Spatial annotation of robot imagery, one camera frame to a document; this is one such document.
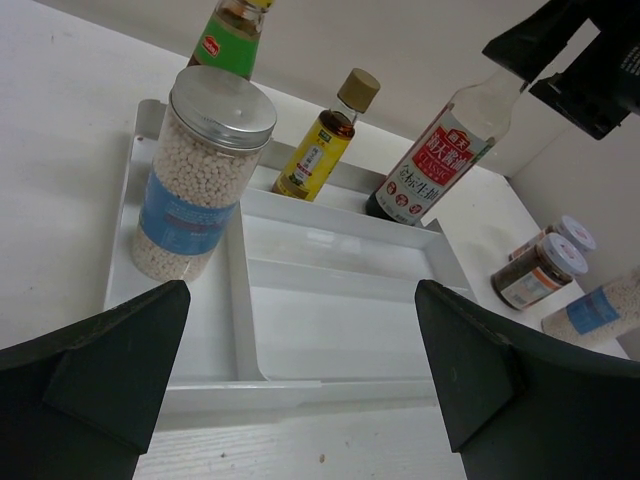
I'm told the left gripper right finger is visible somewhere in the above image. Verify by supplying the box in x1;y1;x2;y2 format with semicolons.
415;280;639;479

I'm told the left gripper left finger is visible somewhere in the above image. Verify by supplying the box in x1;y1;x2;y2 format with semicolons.
1;280;191;479

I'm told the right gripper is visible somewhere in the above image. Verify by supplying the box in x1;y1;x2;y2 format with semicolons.
482;0;639;140

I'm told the white bead jar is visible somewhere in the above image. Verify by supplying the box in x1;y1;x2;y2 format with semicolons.
541;267;639;348
132;66;277;281

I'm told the soy sauce bottle black cap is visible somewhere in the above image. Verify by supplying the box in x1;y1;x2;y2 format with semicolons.
364;68;529;226

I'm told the chili jar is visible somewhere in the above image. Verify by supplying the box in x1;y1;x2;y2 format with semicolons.
490;236;588;311
507;215;597;261

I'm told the small oil bottle gold cap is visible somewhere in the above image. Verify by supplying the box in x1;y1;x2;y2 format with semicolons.
271;68;380;202

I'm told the chili sauce bottle yellow cap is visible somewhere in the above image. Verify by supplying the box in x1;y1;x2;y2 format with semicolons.
187;0;274;80

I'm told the white divided organizer tray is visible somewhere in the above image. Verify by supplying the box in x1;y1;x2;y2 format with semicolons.
102;98;481;416

